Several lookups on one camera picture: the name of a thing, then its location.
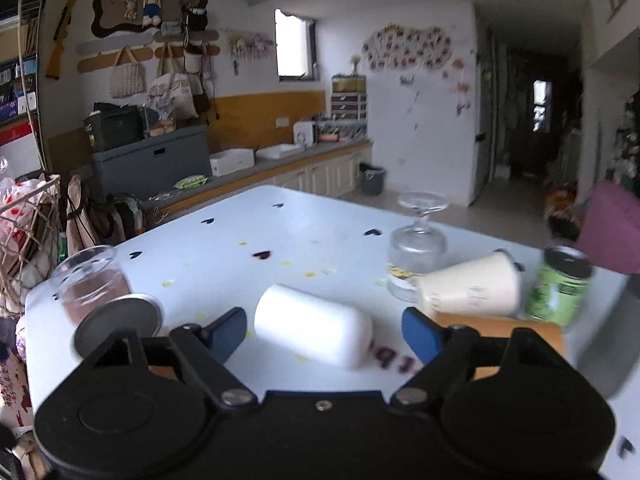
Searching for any wooden framed doll board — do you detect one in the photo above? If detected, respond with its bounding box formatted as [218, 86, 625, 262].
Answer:
[91, 0, 208, 38]

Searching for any grey storage box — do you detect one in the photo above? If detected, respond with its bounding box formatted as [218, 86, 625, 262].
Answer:
[92, 125, 212, 200]

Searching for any green drink can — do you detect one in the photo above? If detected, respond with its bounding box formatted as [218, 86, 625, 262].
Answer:
[525, 246, 593, 327]

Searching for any clear mug with brown bands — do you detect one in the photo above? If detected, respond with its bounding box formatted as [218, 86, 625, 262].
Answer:
[52, 245, 131, 326]

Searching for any small drawer organizer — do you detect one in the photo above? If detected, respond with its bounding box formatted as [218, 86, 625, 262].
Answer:
[329, 75, 368, 120]

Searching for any white low cabinet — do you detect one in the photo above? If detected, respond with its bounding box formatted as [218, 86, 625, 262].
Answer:
[142, 140, 373, 226]

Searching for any wooden coaster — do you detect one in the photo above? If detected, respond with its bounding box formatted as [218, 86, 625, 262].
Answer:
[432, 312, 573, 370]

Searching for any wire laundry basket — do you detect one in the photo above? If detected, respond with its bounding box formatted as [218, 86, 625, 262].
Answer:
[0, 174, 61, 318]

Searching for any white small appliance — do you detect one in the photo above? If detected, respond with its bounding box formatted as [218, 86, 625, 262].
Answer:
[293, 120, 316, 148]

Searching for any photo collage cloud board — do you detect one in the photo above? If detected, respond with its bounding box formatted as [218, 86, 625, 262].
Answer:
[361, 24, 452, 72]

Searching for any white flat box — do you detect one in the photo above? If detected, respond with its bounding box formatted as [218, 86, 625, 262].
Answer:
[209, 148, 255, 177]

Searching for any white lying cup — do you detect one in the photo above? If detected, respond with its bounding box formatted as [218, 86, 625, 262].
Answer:
[254, 285, 373, 370]

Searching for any cream lying paper cup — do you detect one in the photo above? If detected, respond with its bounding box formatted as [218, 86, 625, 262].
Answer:
[412, 249, 522, 318]

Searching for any inverted clear stemmed glass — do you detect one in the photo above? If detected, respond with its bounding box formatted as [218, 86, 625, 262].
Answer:
[386, 191, 448, 302]

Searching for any grey trash bin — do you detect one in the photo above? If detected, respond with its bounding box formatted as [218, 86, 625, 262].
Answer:
[359, 162, 386, 196]

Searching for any pink stool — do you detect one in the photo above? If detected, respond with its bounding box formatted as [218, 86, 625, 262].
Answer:
[576, 181, 640, 275]

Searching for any steel cup with brown sleeve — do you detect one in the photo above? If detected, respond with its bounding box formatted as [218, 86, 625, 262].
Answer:
[73, 294, 163, 359]

